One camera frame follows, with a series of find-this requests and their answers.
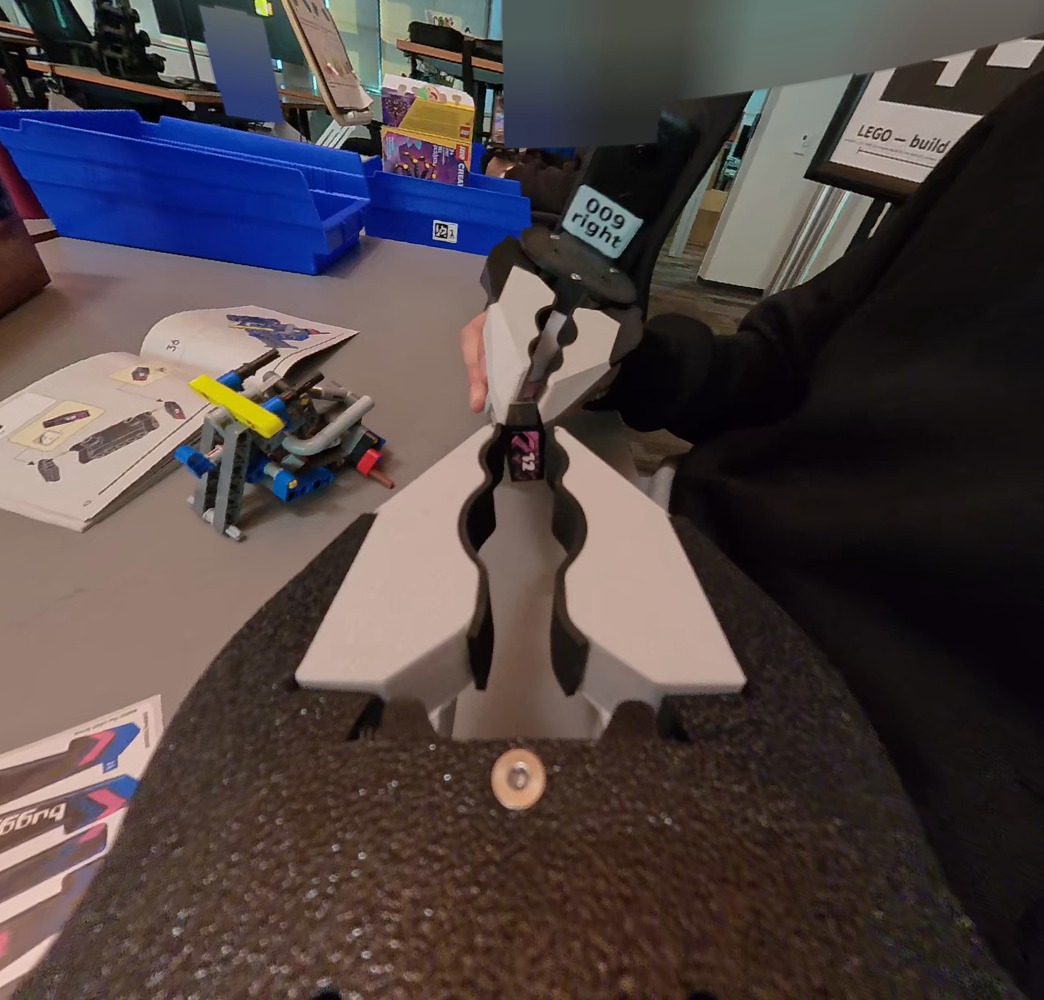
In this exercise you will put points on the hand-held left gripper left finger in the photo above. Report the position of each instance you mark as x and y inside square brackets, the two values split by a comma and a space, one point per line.
[391, 608]

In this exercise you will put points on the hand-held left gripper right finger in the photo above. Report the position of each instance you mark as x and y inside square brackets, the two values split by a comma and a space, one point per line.
[644, 608]

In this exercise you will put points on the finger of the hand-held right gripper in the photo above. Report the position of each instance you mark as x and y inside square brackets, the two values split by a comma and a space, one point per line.
[510, 339]
[591, 356]

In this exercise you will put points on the small black toy brick piece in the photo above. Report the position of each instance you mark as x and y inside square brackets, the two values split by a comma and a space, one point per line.
[526, 453]

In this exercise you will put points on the person's right forearm black sleeve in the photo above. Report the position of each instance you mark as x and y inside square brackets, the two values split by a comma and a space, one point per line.
[775, 347]

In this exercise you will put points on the person's right hand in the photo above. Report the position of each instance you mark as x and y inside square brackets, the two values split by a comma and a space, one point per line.
[473, 360]

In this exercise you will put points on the small blue plastic bin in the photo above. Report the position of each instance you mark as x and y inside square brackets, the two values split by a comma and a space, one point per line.
[440, 205]

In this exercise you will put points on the toy brick model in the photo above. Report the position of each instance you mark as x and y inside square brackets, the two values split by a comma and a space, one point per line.
[277, 445]

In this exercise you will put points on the purple yellow toy brick box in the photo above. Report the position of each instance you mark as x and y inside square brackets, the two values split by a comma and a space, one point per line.
[428, 131]

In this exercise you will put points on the person's black clothing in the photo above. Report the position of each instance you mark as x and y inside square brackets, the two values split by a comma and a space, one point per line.
[897, 649]

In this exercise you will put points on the framed white sign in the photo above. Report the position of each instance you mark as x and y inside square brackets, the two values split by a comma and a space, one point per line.
[905, 127]

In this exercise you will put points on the open instruction booklet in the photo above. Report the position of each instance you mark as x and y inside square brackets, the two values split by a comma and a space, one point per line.
[90, 437]

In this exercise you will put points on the wooden display board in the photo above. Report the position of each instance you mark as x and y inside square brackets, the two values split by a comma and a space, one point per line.
[322, 46]

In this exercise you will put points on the large blue plastic bin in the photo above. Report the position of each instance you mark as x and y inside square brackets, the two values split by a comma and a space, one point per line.
[171, 184]

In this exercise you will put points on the sticker sheet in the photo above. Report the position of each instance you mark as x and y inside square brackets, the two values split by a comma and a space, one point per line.
[57, 812]

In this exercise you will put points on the wooden background table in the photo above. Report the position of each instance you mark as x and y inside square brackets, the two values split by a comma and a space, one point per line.
[130, 82]

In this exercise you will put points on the black machine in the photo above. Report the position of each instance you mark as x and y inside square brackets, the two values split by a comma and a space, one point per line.
[122, 37]

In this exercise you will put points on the dark red box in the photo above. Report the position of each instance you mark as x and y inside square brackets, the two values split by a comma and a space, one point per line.
[16, 249]

